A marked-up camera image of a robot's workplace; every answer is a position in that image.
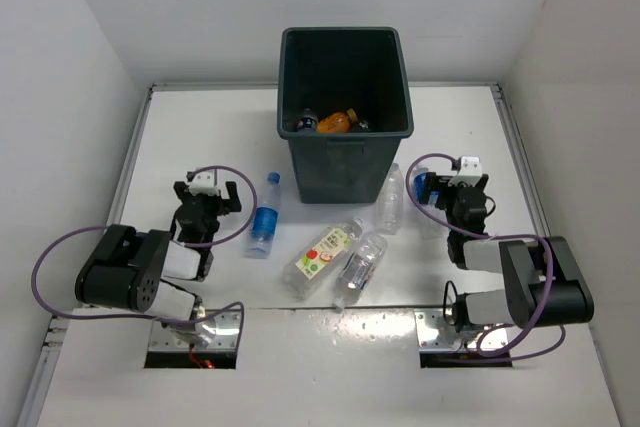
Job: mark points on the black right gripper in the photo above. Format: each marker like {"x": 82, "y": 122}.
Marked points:
{"x": 433, "y": 184}

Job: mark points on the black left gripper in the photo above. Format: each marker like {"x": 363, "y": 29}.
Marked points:
{"x": 225, "y": 206}

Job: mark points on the blue label water bottle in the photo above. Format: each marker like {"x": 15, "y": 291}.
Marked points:
{"x": 262, "y": 232}

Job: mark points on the clear ribbed bottle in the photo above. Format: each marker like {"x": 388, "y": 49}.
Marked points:
{"x": 390, "y": 203}

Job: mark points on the apple label clear bottle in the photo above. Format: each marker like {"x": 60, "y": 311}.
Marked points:
{"x": 319, "y": 257}

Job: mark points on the clear bottle red blue label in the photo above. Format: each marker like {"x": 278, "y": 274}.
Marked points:
{"x": 358, "y": 270}

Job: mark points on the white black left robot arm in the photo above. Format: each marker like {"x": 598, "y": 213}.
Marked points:
{"x": 136, "y": 271}

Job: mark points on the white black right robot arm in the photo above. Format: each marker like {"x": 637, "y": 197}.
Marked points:
{"x": 532, "y": 274}

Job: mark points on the dark bottle in bin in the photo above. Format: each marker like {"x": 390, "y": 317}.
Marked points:
{"x": 362, "y": 126}

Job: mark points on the dark green plastic bin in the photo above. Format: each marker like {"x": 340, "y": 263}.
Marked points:
{"x": 326, "y": 70}

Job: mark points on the orange juice bottle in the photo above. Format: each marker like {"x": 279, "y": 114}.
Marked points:
{"x": 337, "y": 123}

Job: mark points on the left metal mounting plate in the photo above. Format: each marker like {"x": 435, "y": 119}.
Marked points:
{"x": 218, "y": 335}

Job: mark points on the metal mounting plate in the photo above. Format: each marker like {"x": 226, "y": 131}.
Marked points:
{"x": 435, "y": 335}
{"x": 218, "y": 335}

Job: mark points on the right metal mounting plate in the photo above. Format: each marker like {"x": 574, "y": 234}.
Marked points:
{"x": 435, "y": 335}

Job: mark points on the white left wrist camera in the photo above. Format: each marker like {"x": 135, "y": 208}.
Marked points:
{"x": 203, "y": 183}

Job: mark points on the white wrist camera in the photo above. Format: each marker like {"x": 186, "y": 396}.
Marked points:
{"x": 467, "y": 171}
{"x": 203, "y": 183}

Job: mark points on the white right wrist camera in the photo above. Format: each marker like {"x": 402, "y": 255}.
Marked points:
{"x": 467, "y": 171}

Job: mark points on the back aluminium frame rail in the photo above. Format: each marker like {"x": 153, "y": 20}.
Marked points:
{"x": 255, "y": 85}

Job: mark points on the aluminium frame rail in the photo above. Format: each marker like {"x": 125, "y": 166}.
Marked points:
{"x": 255, "y": 85}
{"x": 57, "y": 326}
{"x": 579, "y": 362}

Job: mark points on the right aluminium frame rail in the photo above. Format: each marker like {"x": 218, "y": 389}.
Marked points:
{"x": 579, "y": 362}

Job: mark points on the left aluminium frame rail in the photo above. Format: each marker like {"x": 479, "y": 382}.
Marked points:
{"x": 57, "y": 326}

